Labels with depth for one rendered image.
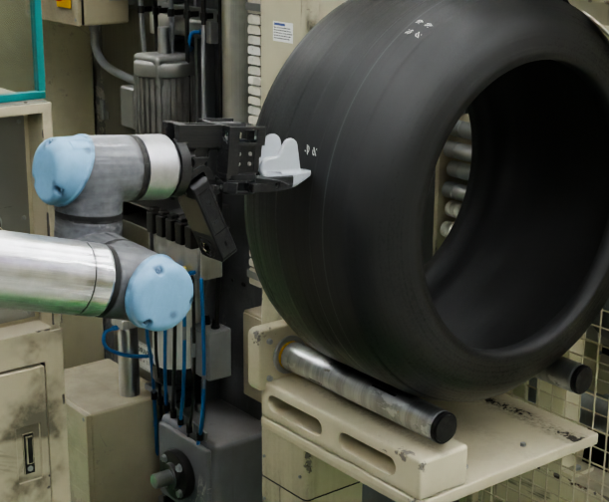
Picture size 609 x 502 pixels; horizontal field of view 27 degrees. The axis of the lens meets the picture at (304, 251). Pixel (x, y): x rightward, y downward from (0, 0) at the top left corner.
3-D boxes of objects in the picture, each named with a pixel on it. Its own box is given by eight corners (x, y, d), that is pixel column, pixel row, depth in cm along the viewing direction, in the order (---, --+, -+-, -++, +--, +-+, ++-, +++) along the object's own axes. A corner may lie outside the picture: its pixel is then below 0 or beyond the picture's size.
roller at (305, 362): (282, 373, 193) (271, 352, 191) (302, 355, 195) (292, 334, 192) (441, 451, 167) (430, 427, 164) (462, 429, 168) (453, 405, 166)
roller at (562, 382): (416, 336, 209) (407, 316, 207) (434, 319, 211) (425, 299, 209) (578, 401, 183) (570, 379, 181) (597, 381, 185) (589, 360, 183)
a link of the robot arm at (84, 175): (26, 205, 139) (29, 128, 137) (113, 200, 145) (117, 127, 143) (59, 220, 133) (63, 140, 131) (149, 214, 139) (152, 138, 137)
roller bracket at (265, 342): (247, 386, 192) (246, 327, 190) (435, 333, 216) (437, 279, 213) (259, 393, 190) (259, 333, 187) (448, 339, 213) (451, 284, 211)
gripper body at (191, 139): (272, 126, 147) (186, 127, 140) (267, 198, 149) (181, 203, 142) (235, 118, 153) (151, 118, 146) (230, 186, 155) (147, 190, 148)
